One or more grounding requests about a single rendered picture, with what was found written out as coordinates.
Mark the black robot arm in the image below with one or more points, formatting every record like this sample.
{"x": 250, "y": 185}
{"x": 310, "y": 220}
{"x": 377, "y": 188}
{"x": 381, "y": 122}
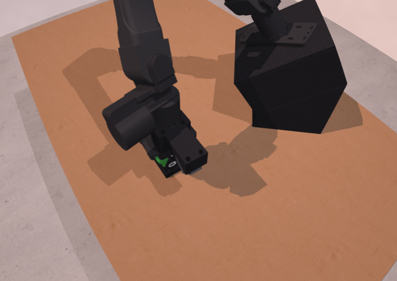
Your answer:
{"x": 146, "y": 60}

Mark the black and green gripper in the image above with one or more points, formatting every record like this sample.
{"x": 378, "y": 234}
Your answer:
{"x": 151, "y": 150}

